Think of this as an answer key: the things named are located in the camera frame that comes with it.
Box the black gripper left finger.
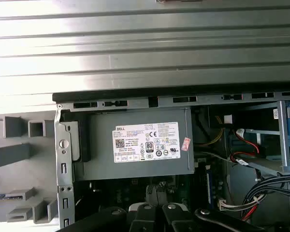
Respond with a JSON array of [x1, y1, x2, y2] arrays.
[[62, 203, 158, 232]]

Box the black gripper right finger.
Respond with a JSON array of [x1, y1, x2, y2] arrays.
[[160, 203, 266, 232]]

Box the green motherboard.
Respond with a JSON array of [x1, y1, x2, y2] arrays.
[[73, 157, 229, 218]]

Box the grey power supply unit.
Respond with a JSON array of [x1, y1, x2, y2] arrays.
[[73, 107, 195, 182]]

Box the tall metal drive cage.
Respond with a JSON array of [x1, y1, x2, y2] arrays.
[[207, 100, 287, 177]]

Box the black PC case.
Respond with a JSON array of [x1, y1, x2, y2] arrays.
[[52, 90, 290, 232]]

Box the grey parts rack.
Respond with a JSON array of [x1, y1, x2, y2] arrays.
[[0, 111, 61, 225]]

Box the white wire bundle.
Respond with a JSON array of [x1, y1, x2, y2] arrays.
[[217, 197, 261, 212]]

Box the black wire bundle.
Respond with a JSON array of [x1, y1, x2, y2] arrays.
[[241, 174, 290, 221]]

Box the red and black wires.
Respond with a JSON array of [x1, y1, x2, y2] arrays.
[[228, 129, 261, 160]]

